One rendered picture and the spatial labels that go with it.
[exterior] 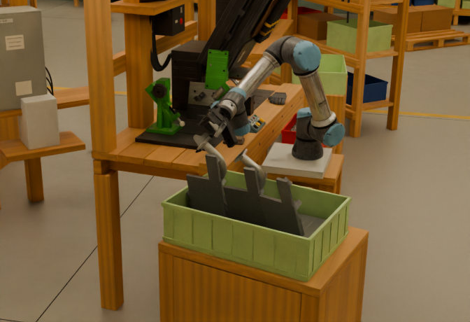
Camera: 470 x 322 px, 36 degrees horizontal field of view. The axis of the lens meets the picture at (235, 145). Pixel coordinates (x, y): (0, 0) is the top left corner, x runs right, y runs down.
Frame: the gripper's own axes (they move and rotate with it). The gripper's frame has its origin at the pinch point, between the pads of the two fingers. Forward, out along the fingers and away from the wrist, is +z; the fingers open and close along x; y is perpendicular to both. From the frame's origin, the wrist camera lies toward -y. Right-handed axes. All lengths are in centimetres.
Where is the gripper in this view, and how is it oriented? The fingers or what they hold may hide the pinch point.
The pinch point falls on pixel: (206, 145)
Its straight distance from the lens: 272.1
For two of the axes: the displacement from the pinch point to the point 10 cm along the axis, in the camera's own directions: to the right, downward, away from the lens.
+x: 5.7, -4.6, -6.8
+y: -7.2, -6.8, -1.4
